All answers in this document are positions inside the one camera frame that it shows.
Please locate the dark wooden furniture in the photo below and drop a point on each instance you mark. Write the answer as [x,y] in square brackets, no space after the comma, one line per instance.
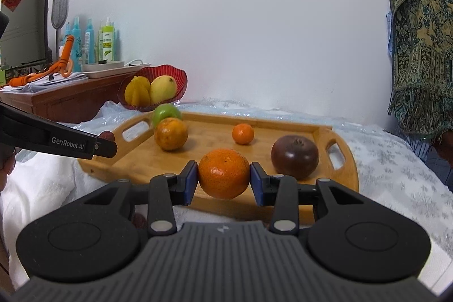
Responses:
[446,153]

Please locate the green apple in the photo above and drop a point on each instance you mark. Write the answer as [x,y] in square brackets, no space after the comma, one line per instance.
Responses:
[164,112]

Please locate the large speckled orange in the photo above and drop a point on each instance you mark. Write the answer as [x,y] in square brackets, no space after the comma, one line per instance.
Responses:
[170,134]

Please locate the stack of papers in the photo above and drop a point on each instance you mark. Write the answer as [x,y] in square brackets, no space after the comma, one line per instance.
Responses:
[60,78]

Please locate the white towel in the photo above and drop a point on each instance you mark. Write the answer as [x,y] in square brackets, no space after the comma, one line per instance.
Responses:
[42,188]

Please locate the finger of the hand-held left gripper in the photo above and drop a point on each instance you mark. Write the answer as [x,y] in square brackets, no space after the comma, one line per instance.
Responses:
[67,141]

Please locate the yellow mango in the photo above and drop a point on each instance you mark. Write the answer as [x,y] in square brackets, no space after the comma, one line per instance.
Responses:
[162,89]

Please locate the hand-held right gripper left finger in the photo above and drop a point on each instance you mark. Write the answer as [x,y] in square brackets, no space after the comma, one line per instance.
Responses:
[191,181]

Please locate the dark monitor screen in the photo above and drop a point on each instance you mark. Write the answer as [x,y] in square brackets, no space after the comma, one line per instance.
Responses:
[28,15]

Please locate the yellow starfruit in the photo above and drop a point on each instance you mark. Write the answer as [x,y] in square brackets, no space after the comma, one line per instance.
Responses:
[138,91]

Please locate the person's left hand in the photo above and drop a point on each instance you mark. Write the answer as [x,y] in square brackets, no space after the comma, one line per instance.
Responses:
[6,174]

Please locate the white electric fly swatter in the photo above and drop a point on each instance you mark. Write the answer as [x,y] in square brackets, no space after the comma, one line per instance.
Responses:
[60,6]

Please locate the red glass bowl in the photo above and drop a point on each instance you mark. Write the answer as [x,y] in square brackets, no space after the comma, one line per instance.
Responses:
[177,82]

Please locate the brown wooden cabinet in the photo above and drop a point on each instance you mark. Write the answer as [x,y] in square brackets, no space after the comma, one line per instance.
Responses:
[70,100]

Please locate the pale green bottle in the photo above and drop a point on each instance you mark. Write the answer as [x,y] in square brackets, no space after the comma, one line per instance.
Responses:
[100,36]

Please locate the dark purple round fruit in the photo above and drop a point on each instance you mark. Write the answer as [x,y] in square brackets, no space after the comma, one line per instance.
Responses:
[293,155]

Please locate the small orange mandarin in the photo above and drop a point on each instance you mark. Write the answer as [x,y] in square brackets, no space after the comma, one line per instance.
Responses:
[243,134]
[224,174]

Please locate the white rectangular tray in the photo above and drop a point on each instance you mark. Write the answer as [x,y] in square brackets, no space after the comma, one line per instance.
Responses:
[102,70]

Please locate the green patterned scarf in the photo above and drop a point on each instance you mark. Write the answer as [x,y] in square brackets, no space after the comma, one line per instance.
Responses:
[421,40]

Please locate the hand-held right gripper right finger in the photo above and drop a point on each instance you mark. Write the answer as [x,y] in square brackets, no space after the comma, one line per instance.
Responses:
[256,185]

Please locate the green spray bottle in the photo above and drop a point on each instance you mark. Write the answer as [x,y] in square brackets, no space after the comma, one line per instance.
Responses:
[108,43]

